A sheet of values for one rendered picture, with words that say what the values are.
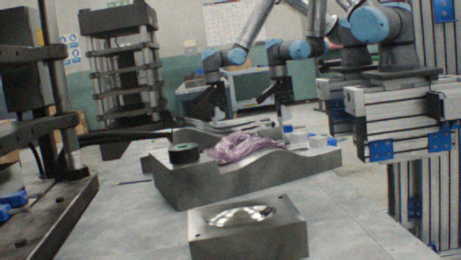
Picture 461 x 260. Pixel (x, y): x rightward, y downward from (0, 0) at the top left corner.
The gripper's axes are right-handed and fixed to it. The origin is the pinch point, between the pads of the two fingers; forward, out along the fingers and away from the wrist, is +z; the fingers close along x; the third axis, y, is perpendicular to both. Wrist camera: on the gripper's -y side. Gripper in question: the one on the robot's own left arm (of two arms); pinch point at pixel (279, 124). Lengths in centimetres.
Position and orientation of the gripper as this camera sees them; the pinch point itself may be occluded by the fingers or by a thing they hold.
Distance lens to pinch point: 169.5
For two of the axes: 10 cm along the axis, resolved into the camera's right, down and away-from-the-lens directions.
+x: 0.6, -1.9, 9.8
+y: 9.9, -1.2, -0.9
